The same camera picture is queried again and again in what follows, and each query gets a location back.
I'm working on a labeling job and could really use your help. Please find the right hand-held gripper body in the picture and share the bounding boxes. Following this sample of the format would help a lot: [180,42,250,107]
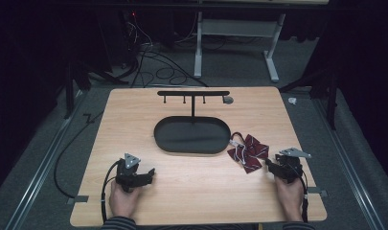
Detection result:
[274,147,312,185]

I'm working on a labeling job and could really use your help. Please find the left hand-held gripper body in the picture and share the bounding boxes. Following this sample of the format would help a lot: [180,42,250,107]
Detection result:
[115,152,148,194]

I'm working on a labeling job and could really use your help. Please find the dark red bow tie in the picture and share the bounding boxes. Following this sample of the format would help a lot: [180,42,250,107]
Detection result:
[226,131,270,174]

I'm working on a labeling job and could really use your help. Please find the black hook rack with tray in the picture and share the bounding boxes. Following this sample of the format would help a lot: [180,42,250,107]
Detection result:
[153,90,232,154]

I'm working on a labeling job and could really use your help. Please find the person's left hand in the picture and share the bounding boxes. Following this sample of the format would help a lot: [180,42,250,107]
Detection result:
[108,180,144,220]

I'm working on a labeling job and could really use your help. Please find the person's right hand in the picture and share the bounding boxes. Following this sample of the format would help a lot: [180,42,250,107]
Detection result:
[274,175,306,223]

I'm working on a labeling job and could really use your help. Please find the black tripod stand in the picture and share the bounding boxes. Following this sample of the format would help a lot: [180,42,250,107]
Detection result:
[278,68,339,130]

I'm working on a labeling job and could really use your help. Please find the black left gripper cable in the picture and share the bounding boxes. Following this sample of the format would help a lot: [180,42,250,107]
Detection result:
[100,159,122,223]

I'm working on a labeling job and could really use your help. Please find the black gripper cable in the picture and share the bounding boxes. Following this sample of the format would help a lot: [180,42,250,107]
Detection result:
[296,167,309,223]
[100,159,122,223]

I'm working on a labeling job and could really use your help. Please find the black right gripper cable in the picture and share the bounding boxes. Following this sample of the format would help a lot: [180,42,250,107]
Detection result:
[296,167,309,223]

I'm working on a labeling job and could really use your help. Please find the grey metal table bracket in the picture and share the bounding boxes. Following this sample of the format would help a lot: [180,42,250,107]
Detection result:
[306,186,329,198]
[66,195,90,206]

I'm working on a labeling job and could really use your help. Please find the metal floor rail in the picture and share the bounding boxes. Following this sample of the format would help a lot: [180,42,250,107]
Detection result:
[310,95,386,230]
[4,90,87,230]

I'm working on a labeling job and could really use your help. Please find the black cable on floor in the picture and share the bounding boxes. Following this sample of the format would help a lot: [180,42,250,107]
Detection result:
[53,110,105,199]

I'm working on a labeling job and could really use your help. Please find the tangle of black floor cables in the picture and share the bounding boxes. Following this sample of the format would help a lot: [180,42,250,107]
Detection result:
[121,12,210,89]

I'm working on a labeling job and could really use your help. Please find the white metal desk frame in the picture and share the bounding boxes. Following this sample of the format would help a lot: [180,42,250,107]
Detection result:
[194,11,286,83]

